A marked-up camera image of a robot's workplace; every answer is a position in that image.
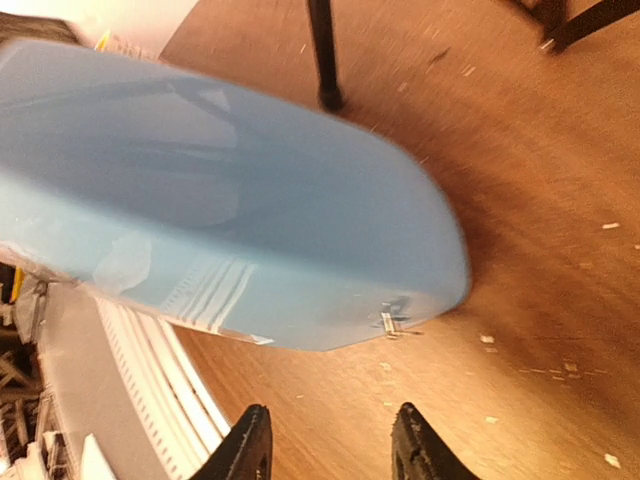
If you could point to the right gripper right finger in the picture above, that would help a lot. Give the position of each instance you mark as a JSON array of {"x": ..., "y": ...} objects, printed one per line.
[{"x": 418, "y": 452}]

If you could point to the blue metronome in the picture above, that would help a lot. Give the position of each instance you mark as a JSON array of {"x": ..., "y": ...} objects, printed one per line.
[{"x": 225, "y": 210}]

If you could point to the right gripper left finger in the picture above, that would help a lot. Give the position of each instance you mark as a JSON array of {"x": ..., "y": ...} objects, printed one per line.
[{"x": 247, "y": 450}]

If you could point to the black music stand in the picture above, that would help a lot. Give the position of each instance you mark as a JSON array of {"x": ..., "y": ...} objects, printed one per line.
[{"x": 559, "y": 31}]

